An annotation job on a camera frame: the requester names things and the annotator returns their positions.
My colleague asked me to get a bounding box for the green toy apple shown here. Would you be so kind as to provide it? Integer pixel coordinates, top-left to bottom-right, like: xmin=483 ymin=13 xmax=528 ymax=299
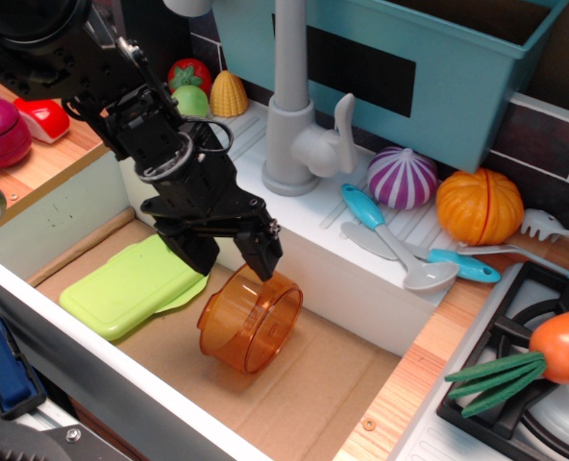
xmin=172 ymin=85 xmax=210 ymax=117

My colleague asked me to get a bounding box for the blue handled grey spoon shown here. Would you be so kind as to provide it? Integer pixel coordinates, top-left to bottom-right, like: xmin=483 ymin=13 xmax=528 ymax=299
xmin=341 ymin=183 xmax=458 ymax=295

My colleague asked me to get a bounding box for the white toy sink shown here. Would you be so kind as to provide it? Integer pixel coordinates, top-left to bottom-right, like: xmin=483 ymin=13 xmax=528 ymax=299
xmin=0 ymin=103 xmax=441 ymax=459

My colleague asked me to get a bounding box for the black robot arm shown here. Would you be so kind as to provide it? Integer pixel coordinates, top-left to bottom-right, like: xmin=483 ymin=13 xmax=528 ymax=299
xmin=0 ymin=1 xmax=283 ymax=280

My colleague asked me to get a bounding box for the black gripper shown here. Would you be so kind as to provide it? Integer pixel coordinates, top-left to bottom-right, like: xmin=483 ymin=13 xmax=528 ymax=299
xmin=135 ymin=119 xmax=283 ymax=281

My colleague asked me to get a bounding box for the grey toy faucet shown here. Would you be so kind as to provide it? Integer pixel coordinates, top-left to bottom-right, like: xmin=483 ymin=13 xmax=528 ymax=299
xmin=262 ymin=1 xmax=359 ymax=197

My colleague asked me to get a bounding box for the orange toy pumpkin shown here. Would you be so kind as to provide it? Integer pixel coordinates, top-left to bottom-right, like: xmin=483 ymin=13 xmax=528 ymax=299
xmin=435 ymin=168 xmax=524 ymax=246

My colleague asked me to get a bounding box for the teal plastic bin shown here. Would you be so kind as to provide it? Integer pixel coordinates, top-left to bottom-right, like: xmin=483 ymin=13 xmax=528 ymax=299
xmin=212 ymin=1 xmax=565 ymax=171

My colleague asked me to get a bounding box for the grey toy pasta server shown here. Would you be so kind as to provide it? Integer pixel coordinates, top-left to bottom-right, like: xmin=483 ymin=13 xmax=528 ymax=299
xmin=457 ymin=208 xmax=569 ymax=277

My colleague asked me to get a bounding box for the red toy tomato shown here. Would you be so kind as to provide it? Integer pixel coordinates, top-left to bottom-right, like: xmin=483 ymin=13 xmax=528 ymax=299
xmin=167 ymin=58 xmax=212 ymax=95

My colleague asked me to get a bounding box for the light green cutting board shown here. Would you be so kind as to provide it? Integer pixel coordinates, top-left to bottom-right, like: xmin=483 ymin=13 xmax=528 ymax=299
xmin=59 ymin=235 xmax=209 ymax=341

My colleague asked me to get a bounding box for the orange transparent toy pot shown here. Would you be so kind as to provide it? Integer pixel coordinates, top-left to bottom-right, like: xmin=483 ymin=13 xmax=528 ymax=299
xmin=197 ymin=265 xmax=303 ymax=375

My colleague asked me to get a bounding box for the purple striped toy onion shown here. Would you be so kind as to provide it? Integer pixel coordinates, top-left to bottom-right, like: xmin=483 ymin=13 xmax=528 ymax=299
xmin=366 ymin=147 xmax=438 ymax=210

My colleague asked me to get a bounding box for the black toy stove grate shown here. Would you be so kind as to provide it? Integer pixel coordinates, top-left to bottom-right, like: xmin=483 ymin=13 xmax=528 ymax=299
xmin=436 ymin=262 xmax=569 ymax=460

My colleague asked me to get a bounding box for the yellow toy corn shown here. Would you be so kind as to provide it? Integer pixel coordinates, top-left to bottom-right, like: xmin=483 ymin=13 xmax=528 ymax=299
xmin=210 ymin=70 xmax=249 ymax=117

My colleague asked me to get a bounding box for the orange toy carrot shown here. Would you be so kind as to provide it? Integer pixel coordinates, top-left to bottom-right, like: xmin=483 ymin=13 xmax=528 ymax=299
xmin=445 ymin=312 xmax=569 ymax=418

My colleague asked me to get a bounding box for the blue clamp block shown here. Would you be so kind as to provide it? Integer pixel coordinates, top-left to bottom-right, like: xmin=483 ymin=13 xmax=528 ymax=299
xmin=0 ymin=319 xmax=47 ymax=421

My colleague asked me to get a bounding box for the red white toy slice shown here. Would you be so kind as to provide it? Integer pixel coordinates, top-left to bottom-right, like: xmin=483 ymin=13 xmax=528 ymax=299
xmin=12 ymin=98 xmax=70 ymax=144

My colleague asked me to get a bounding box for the blue handled grey knife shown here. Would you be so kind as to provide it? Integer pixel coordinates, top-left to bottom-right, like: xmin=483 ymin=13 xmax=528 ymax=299
xmin=340 ymin=222 xmax=501 ymax=283

